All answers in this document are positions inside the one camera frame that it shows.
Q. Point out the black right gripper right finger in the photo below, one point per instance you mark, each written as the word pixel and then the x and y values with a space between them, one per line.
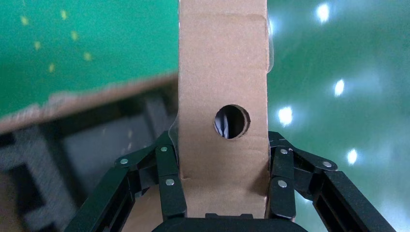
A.
pixel 339 198

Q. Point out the small cardboard box with hole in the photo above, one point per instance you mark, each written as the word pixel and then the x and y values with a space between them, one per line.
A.
pixel 221 64

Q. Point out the black foam packing block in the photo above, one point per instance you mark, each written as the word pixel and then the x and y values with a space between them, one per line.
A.
pixel 25 179

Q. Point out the black foam base sheet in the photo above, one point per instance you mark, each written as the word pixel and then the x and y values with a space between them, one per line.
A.
pixel 105 137

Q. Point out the green table cloth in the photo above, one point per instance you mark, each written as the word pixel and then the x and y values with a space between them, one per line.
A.
pixel 96 41

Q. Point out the large open cardboard carton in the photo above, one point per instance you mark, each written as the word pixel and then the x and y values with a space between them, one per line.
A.
pixel 64 101

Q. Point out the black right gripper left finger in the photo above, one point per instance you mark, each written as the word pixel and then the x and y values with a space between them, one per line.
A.
pixel 105 198

